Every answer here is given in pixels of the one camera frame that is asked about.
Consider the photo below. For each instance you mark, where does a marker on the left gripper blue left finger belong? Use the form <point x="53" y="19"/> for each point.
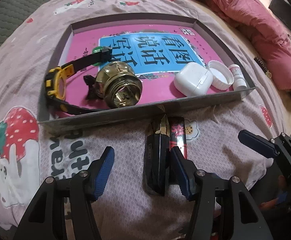
<point x="100" y="170"/>

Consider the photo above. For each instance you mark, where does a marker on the pink blue children's book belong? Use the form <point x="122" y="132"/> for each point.
<point x="156" y="52"/>

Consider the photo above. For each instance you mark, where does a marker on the grey cardboard box tray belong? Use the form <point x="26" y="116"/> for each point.
<point x="57" y="122"/>

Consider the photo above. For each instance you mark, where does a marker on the yellow black wrist watch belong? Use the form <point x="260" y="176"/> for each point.
<point x="55" y="80"/>

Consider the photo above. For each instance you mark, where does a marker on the white plastic jar lid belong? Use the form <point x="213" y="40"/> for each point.
<point x="222" y="76"/>

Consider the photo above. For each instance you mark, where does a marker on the white pill bottle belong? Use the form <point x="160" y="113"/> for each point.
<point x="239" y="80"/>

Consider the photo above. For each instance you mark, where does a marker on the pink strawberry print bedsheet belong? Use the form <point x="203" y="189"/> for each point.
<point x="29" y="153"/>

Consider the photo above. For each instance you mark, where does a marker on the red lighter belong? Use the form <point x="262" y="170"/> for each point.
<point x="178" y="134"/>

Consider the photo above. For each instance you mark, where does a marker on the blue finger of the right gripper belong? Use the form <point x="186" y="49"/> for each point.
<point x="257" y="143"/>

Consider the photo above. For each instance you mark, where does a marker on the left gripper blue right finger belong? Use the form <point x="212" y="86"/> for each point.
<point x="184" y="171"/>

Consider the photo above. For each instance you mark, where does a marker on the crumpled red quilt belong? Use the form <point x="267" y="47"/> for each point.
<point x="255" y="27"/>

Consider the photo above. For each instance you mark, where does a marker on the white earbuds charging case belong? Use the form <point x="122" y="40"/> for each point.
<point x="193" y="80"/>

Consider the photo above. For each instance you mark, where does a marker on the brass threaded fitting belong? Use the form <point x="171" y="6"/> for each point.
<point x="117" y="84"/>

